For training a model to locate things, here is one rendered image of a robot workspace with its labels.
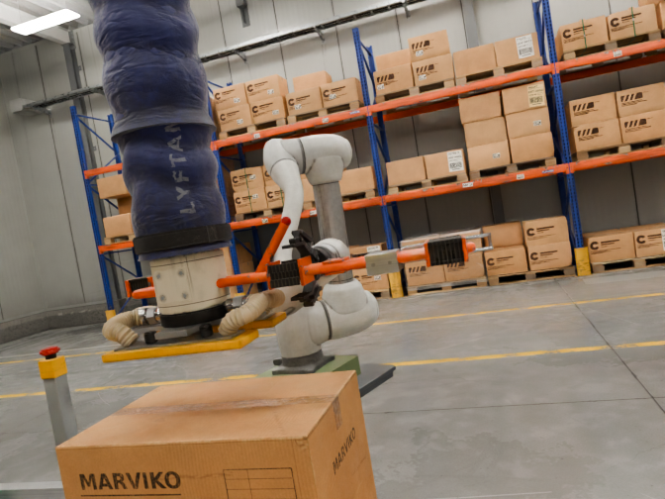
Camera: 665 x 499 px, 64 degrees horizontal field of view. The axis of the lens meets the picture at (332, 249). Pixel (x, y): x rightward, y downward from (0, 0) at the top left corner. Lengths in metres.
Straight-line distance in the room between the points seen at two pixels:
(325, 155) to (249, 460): 1.14
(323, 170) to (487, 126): 6.50
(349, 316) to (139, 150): 1.05
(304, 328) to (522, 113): 6.77
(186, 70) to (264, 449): 0.82
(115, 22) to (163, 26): 0.10
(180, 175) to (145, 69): 0.23
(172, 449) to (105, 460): 0.17
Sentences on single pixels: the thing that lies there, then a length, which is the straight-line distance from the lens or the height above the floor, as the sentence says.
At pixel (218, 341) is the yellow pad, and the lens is 1.15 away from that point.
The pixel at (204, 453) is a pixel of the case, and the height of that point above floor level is 0.92.
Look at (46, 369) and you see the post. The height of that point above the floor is 0.97.
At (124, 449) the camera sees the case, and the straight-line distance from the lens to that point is 1.27.
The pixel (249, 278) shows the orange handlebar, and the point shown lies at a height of 1.24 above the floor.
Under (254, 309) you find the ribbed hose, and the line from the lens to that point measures 1.14.
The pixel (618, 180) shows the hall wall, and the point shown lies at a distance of 9.75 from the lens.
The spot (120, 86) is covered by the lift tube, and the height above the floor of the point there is 1.69.
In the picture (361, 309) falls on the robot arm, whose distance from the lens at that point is 1.98.
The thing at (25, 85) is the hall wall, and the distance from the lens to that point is 13.86.
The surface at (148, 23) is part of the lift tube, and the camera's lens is 1.28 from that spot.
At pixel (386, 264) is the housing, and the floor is 1.23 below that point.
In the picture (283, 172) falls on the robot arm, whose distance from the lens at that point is 1.80.
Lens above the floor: 1.33
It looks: 3 degrees down
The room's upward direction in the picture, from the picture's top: 9 degrees counter-clockwise
